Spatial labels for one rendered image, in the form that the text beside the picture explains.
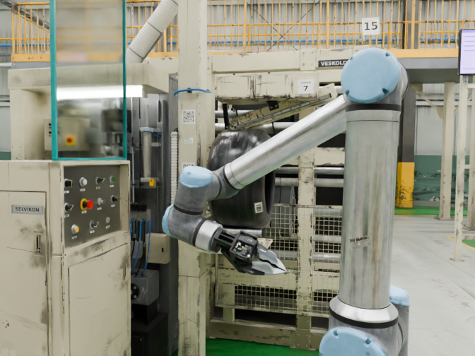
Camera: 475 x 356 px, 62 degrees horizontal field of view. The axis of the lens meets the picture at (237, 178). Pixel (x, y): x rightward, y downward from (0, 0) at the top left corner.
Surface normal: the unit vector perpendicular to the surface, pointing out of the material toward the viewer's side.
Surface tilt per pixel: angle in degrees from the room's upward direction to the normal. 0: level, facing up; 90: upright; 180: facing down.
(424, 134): 90
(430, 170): 90
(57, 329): 90
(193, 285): 90
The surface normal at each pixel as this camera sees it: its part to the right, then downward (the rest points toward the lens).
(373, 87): -0.52, -0.08
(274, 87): -0.23, 0.05
